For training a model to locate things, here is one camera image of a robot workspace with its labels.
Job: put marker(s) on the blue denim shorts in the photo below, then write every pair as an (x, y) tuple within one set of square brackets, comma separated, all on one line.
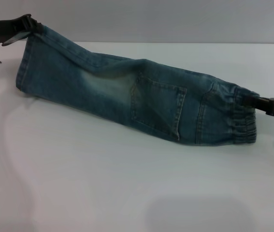
[(103, 96)]

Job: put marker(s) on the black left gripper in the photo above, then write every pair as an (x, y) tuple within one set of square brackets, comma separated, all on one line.
[(1, 30)]

